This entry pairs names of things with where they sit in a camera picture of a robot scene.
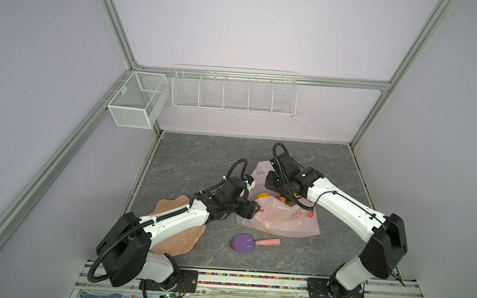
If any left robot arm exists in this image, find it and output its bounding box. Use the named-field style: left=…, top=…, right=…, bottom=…
left=87, top=170, right=260, bottom=290

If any pink wavy plate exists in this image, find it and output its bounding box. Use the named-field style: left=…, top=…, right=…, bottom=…
left=150, top=195, right=206, bottom=257

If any pink plastic bag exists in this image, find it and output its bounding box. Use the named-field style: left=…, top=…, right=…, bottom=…
left=236, top=161, right=320, bottom=238

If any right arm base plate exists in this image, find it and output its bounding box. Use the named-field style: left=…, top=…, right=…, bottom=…
left=307, top=277, right=365, bottom=298

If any long white wire basket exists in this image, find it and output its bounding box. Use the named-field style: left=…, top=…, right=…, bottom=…
left=171, top=64, right=298, bottom=117

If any small white mesh basket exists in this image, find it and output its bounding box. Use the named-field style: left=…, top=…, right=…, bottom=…
left=107, top=71, right=170, bottom=130

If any purple scoop with pink handle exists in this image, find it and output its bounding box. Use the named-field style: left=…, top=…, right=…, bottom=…
left=229, top=233, right=281, bottom=255

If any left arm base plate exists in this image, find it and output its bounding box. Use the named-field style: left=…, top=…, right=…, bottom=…
left=143, top=269, right=199, bottom=294

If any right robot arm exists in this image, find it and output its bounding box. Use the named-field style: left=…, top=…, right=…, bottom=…
left=265, top=142, right=408, bottom=298

